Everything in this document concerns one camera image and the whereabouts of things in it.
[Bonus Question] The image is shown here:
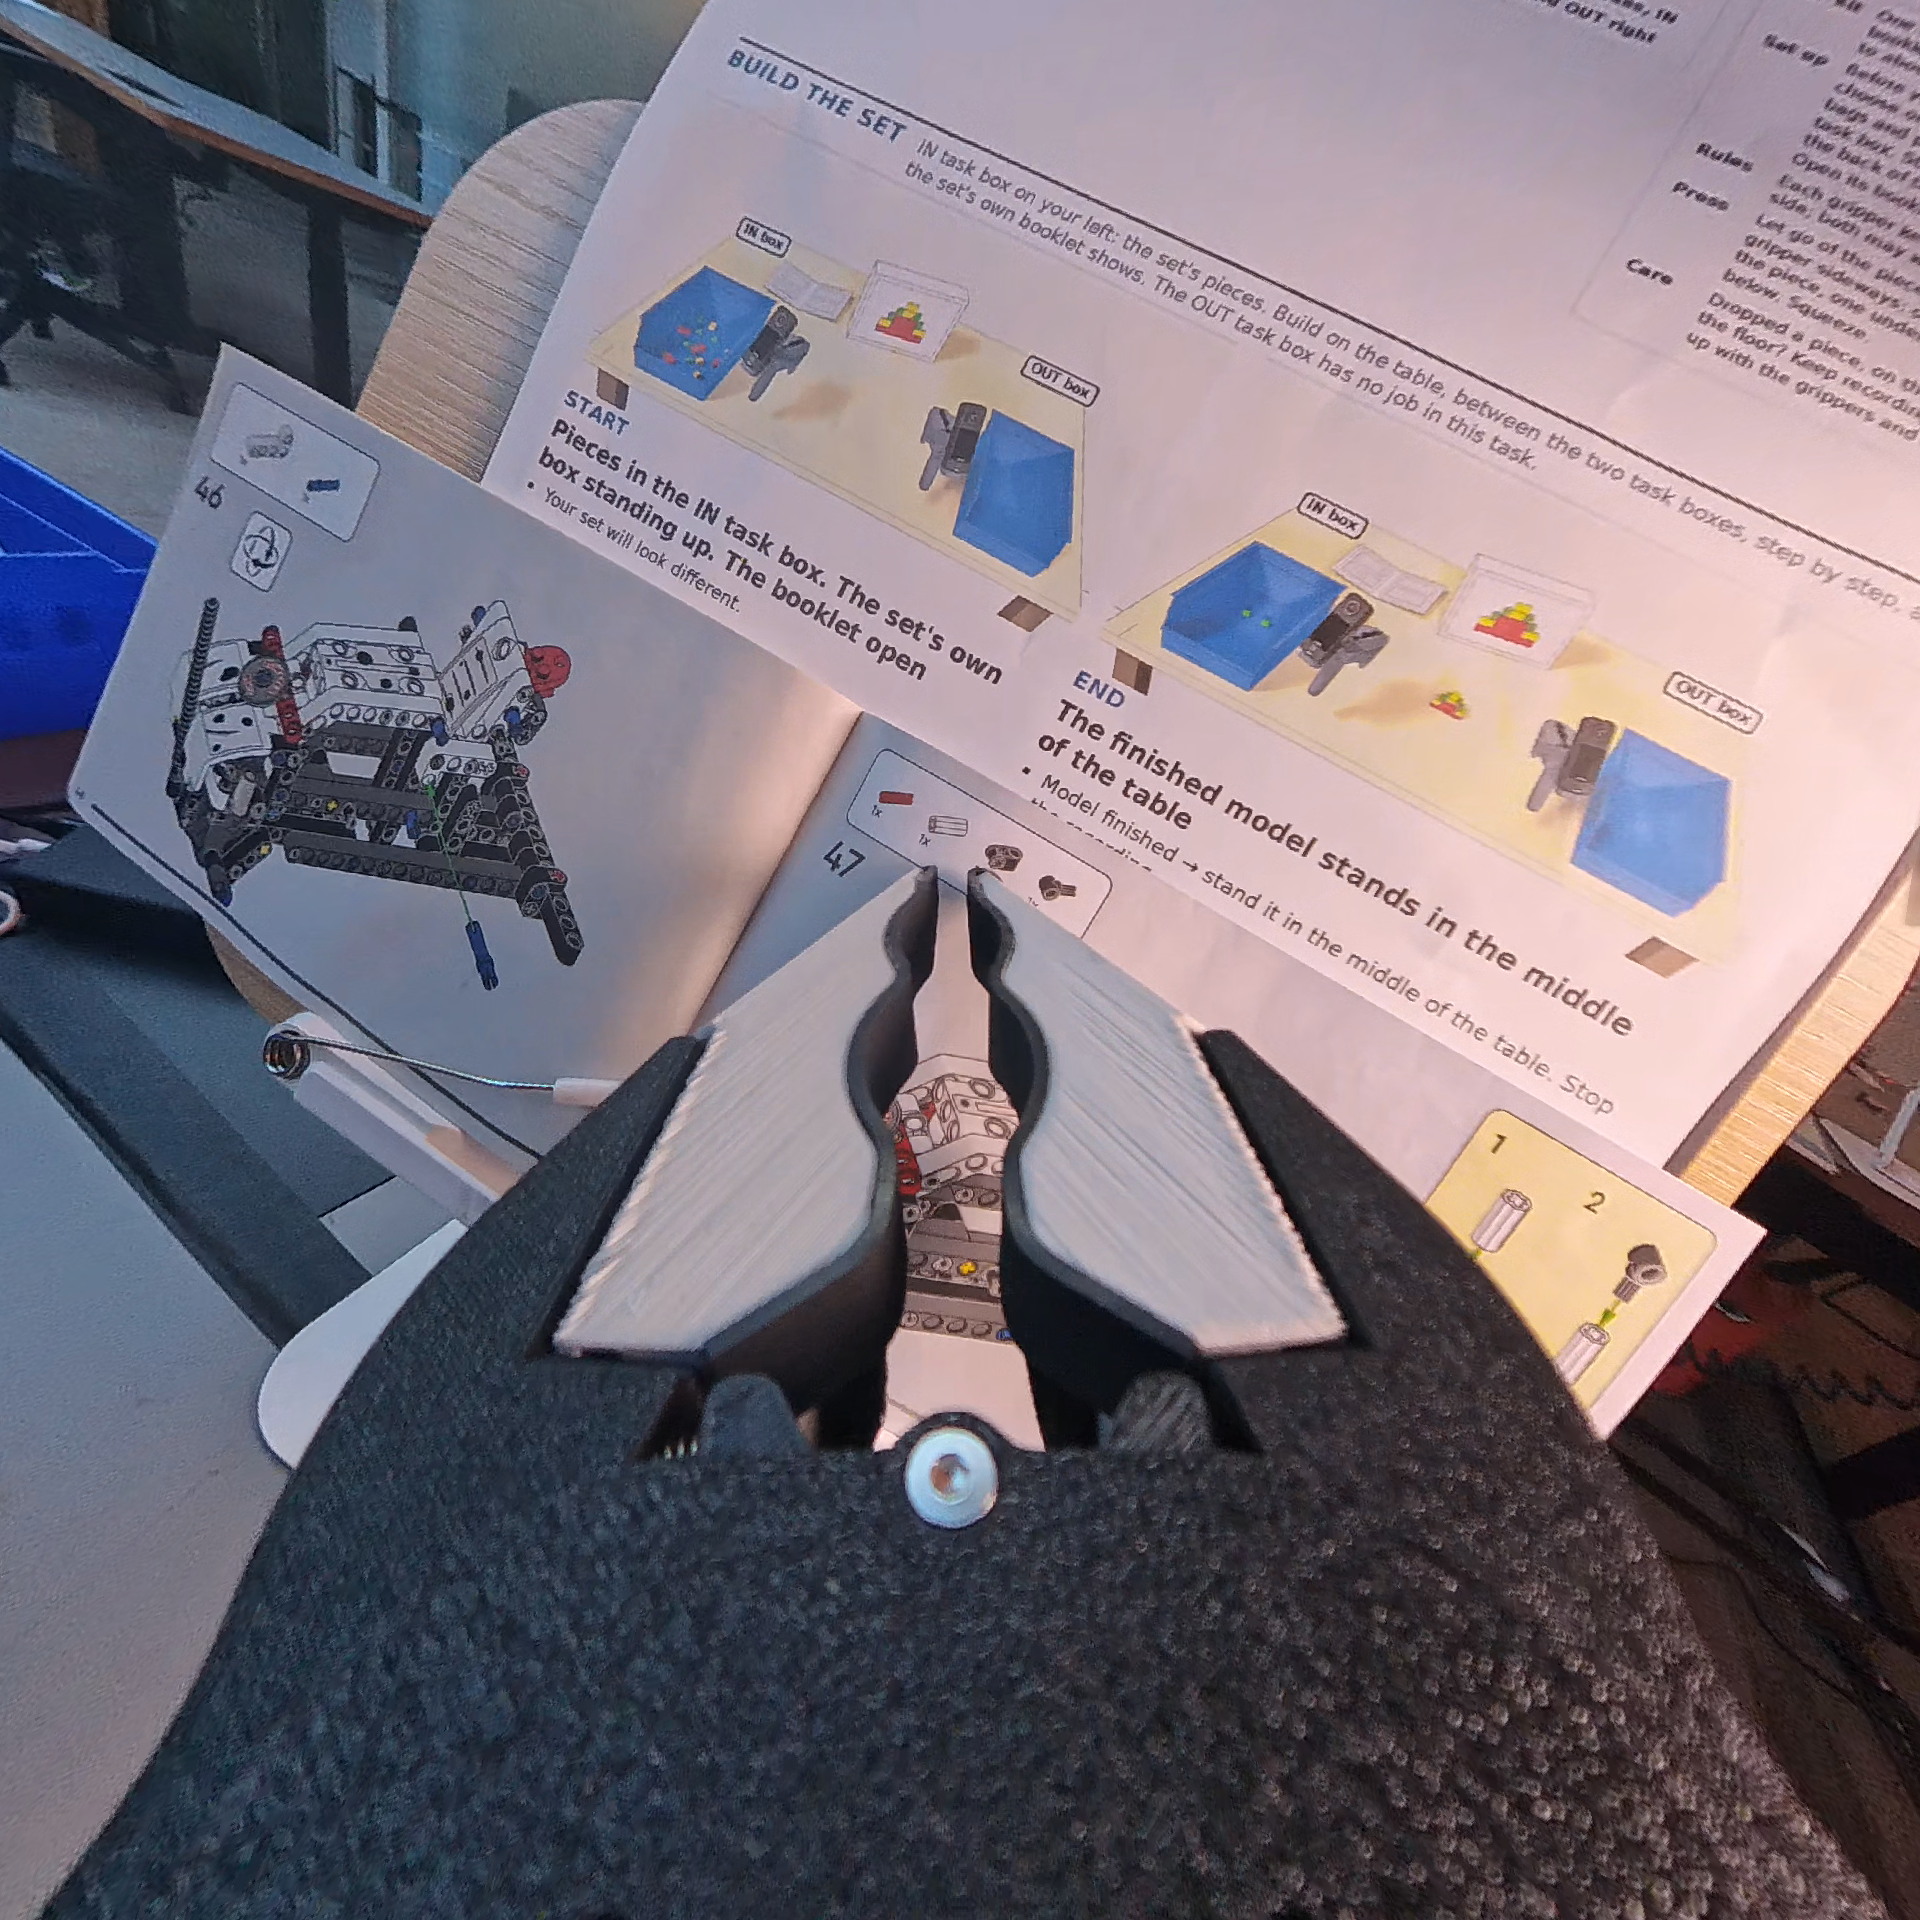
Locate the blue plastic bin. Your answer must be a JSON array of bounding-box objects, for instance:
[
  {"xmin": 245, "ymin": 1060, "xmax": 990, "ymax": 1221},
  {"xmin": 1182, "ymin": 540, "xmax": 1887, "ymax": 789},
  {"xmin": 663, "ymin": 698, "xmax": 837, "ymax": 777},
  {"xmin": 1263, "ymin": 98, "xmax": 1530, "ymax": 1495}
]
[{"xmin": 0, "ymin": 446, "xmax": 157, "ymax": 751}]

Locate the printed task sheet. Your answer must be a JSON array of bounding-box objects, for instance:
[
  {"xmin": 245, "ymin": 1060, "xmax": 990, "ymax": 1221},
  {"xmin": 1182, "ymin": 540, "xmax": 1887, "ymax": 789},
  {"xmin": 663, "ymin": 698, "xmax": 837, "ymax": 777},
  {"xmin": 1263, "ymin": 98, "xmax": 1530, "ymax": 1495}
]
[{"xmin": 565, "ymin": 0, "xmax": 1920, "ymax": 1202}]

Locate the open building instruction booklet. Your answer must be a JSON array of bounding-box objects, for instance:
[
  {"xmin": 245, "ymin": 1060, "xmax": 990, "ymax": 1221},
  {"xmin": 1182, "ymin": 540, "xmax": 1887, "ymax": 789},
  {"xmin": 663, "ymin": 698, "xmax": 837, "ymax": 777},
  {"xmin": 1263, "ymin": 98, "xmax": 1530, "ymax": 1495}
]
[{"xmin": 66, "ymin": 346, "xmax": 1719, "ymax": 1443}]

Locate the black desk pad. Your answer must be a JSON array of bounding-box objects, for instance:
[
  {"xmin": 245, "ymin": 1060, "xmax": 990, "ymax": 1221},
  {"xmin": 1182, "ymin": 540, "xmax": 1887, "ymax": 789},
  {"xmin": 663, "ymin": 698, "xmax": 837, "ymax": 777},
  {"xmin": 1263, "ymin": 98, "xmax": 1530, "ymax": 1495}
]
[{"xmin": 0, "ymin": 825, "xmax": 394, "ymax": 1353}]

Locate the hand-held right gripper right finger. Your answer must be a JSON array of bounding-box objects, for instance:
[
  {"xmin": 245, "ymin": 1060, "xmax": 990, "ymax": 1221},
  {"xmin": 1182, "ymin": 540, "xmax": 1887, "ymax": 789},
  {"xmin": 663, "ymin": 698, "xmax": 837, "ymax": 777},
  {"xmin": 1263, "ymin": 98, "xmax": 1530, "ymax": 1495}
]
[{"xmin": 966, "ymin": 871, "xmax": 1348, "ymax": 1443}]

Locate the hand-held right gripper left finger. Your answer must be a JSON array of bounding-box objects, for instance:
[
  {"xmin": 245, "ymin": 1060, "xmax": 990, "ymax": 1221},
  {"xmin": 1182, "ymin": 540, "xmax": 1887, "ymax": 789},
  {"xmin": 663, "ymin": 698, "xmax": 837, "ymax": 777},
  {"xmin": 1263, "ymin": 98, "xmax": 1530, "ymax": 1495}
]
[{"xmin": 550, "ymin": 871, "xmax": 942, "ymax": 1443}]

